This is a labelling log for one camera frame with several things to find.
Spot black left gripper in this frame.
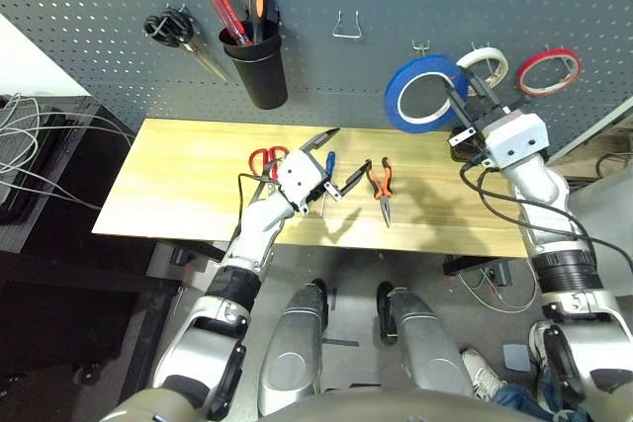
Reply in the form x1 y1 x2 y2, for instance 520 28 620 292
295 127 373 216

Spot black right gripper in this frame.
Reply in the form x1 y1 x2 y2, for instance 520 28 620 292
444 65 511 169

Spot blue handled screwdriver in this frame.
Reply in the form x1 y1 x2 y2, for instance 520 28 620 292
318 150 337 218

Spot orange black long-nose pliers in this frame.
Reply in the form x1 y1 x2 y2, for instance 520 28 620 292
364 157 396 229

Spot blue tape roll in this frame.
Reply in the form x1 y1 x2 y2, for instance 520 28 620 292
384 53 470 135

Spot red handled scissors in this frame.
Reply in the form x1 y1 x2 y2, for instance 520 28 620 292
247 145 292 181

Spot white tape roll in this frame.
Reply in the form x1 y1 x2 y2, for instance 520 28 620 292
455 47 509 97

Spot red tape roll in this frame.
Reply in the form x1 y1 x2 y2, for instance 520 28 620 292
516 47 584 99

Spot black tool cup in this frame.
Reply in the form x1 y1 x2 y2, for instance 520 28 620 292
218 19 289 111

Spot silver right robot leg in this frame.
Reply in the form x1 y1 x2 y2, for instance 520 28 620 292
376 282 476 396

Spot silver robot leg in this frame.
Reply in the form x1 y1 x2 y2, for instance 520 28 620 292
376 282 476 396
257 279 330 416

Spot silver left robot leg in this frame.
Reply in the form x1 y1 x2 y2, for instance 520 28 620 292
257 279 330 416

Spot white sneaker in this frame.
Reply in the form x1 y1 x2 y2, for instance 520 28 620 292
462 348 508 401
528 320 553 374

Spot grey robot torso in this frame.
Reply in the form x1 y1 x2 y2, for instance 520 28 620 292
101 386 545 422

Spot grey foot pedal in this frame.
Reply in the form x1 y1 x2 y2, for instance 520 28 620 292
502 342 531 373

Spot black side table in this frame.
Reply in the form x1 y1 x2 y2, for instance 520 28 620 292
0 94 139 255

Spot blue jeans leg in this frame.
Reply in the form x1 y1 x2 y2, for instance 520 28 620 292
494 367 589 416

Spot black hard case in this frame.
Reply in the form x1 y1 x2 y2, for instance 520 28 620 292
0 95 65 225

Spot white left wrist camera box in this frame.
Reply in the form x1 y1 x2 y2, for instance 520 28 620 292
276 149 328 215

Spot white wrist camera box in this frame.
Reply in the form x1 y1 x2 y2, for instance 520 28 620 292
276 149 328 215
482 113 551 170

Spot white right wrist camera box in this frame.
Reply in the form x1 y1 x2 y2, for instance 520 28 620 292
482 113 551 170

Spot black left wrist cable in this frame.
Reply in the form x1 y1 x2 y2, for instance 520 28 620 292
236 172 278 245

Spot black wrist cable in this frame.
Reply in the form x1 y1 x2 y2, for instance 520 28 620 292
236 172 278 245
459 159 633 275

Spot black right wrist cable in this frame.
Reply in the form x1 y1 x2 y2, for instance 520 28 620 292
459 159 633 275

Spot light grey pegboard frame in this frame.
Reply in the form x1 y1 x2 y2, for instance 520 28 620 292
548 95 633 164

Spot silver wire pliers holder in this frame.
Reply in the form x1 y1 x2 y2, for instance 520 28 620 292
331 10 363 41

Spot black table bracket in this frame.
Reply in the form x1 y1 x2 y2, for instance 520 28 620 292
443 256 510 278

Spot orange black handled screwdriver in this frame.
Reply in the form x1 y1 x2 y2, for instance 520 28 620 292
246 0 271 45

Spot clear red handled screwdriver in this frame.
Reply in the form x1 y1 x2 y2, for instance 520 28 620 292
205 0 253 46

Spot black handled scissors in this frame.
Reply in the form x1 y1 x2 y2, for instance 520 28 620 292
142 4 233 83

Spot grey wire bundle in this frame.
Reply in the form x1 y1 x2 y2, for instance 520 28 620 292
0 93 135 211

